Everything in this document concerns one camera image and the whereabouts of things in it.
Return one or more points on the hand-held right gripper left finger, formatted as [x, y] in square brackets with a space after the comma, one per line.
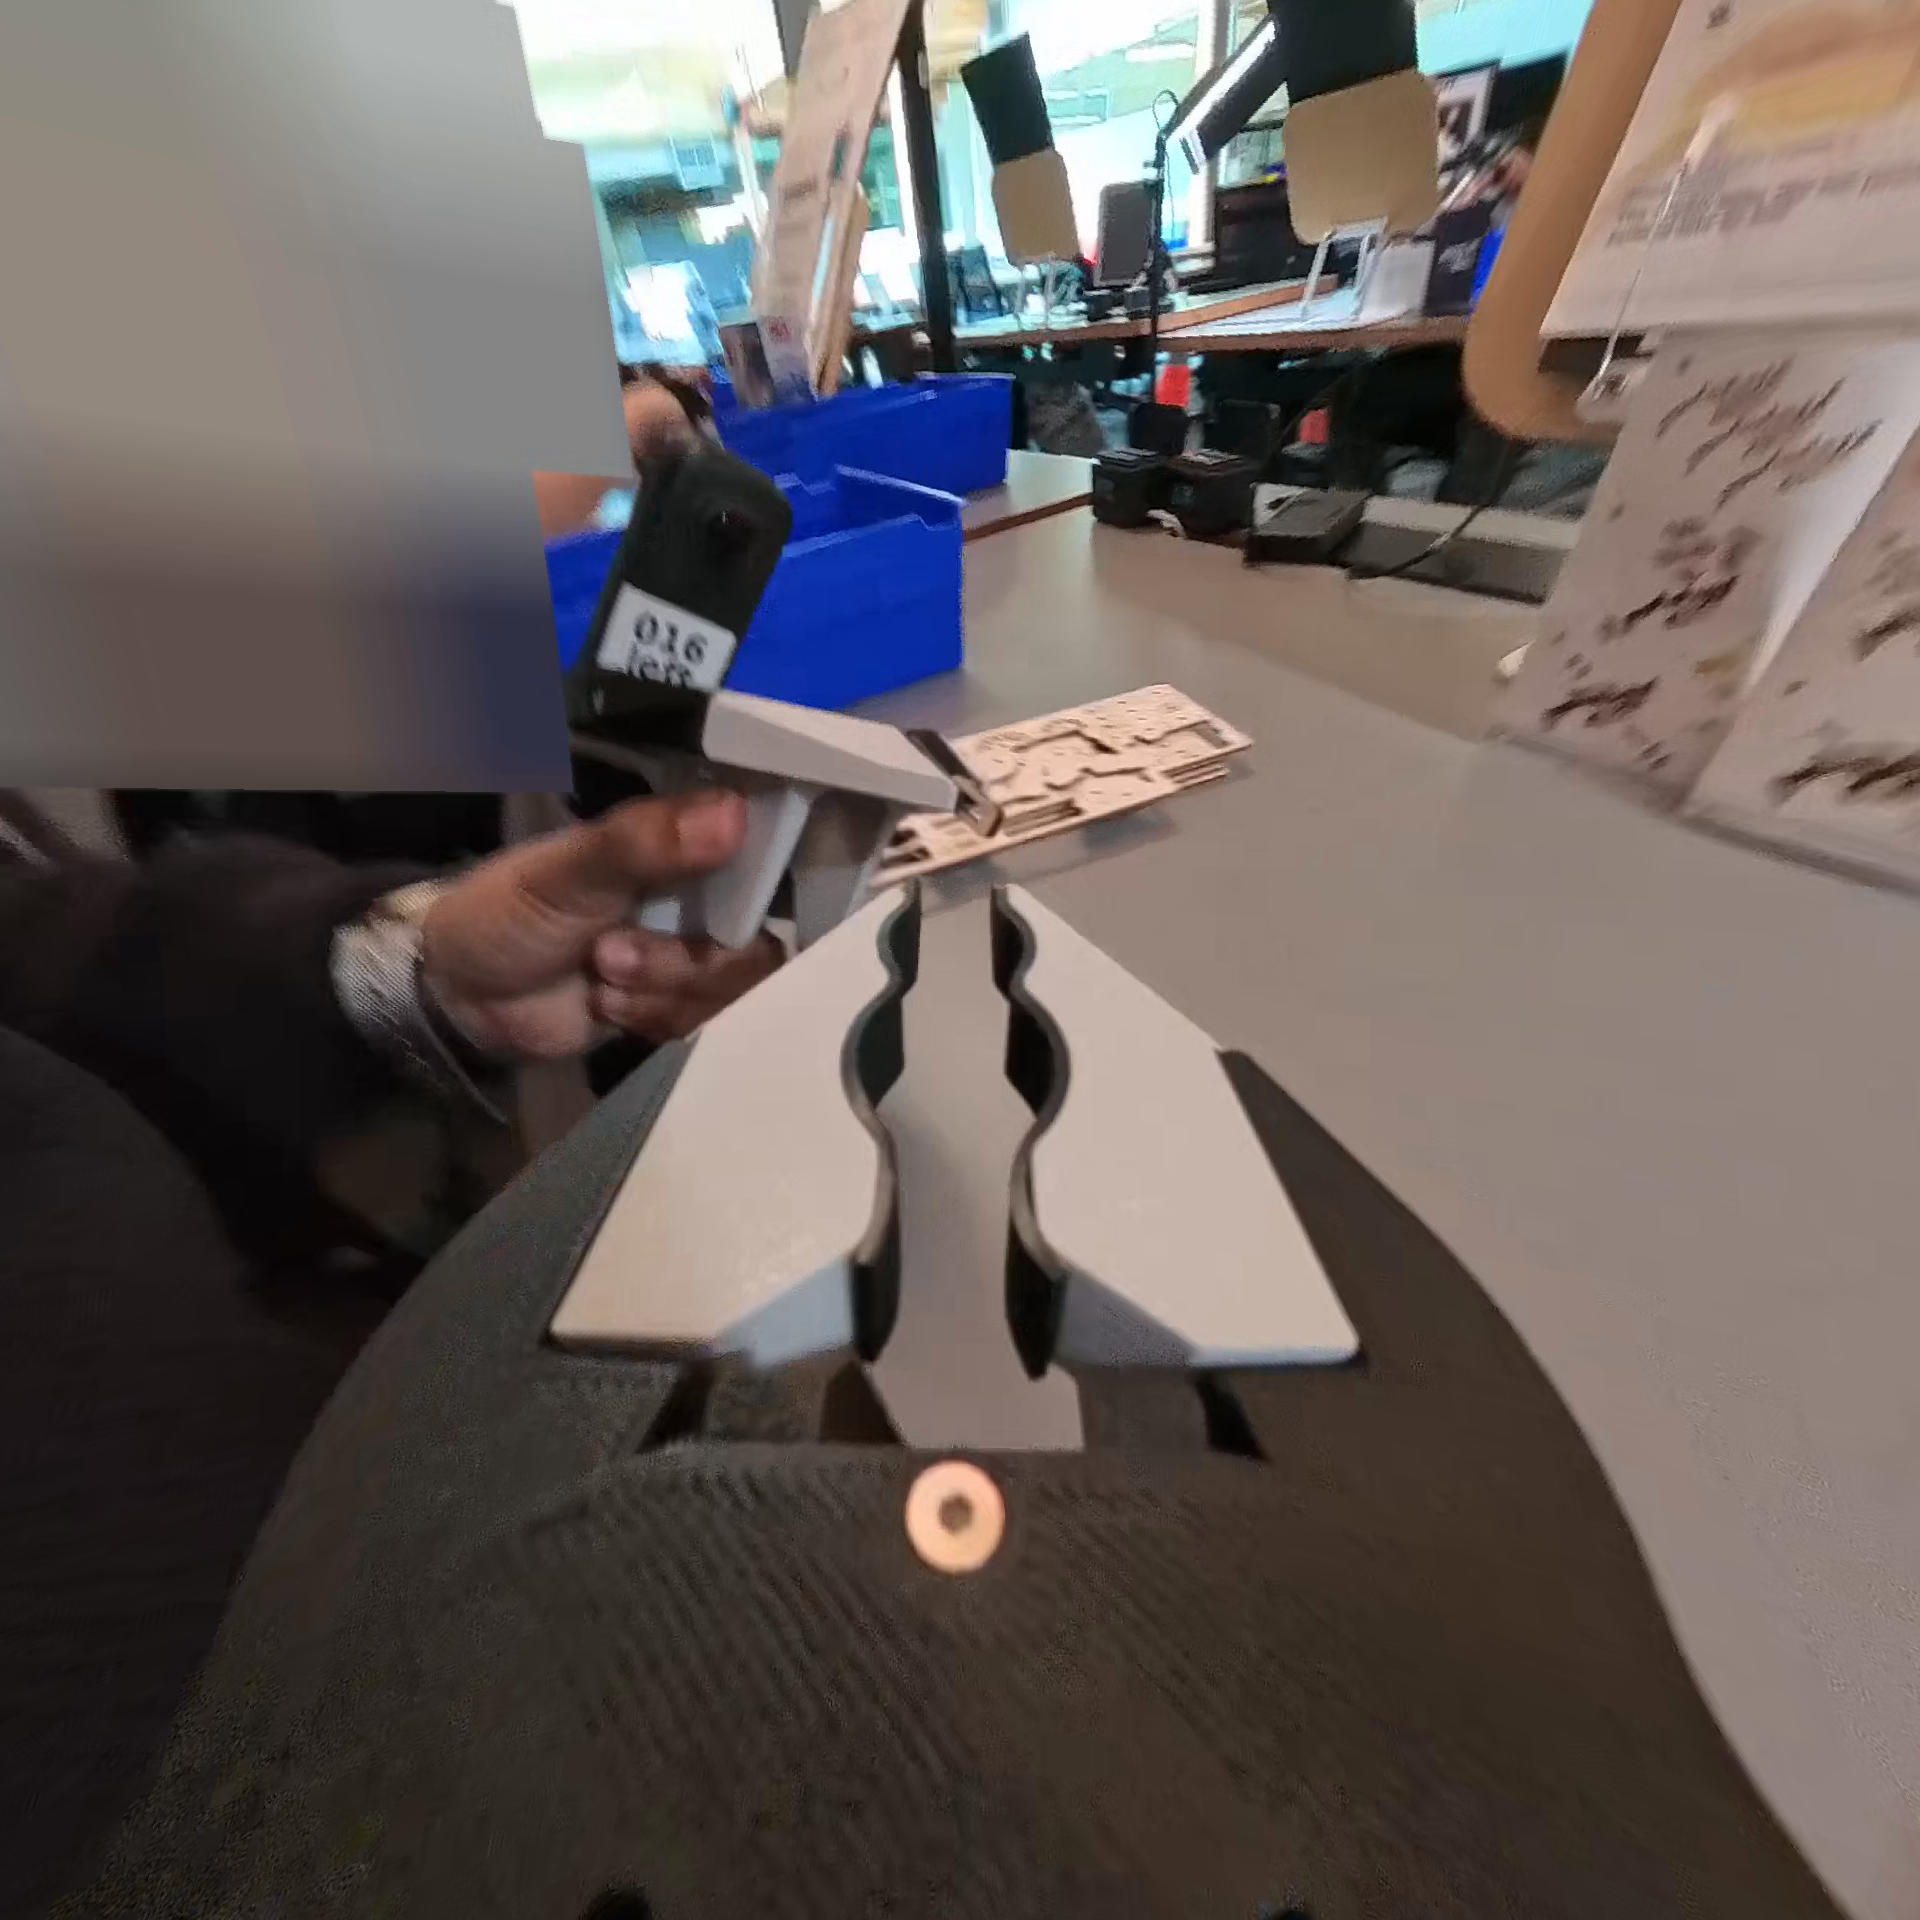
[721, 1199]

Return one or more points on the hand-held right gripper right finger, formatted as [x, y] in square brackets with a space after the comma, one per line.
[1185, 1199]

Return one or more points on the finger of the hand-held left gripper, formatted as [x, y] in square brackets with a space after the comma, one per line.
[826, 749]
[962, 787]

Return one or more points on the stack of wooden sheets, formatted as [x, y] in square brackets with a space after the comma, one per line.
[1111, 749]

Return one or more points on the grey desk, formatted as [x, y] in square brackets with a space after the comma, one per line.
[1501, 1051]

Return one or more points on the person's left hand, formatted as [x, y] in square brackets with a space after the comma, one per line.
[541, 946]

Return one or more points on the short blue plastic bin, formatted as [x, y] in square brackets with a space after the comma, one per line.
[857, 631]

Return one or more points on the long blue plastic bin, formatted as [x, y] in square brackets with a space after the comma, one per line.
[902, 437]

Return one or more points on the cardboard sign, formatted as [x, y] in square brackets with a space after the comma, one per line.
[826, 151]

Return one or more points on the silver wristwatch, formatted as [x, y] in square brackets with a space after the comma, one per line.
[407, 905]

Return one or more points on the black flat box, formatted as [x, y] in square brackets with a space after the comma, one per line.
[1306, 526]

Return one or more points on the black lamp with cardboard shade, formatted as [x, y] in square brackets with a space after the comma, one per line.
[1020, 136]
[1352, 105]

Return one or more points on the person's black sweater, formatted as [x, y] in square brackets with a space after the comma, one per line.
[120, 1501]

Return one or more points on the printed instruction stand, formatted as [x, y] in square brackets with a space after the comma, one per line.
[1679, 601]

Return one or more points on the cork board panel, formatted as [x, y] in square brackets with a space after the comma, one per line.
[1530, 299]

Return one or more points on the printed paper on board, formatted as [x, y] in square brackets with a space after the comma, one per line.
[1771, 151]

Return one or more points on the black camera charger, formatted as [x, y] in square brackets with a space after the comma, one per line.
[1185, 473]

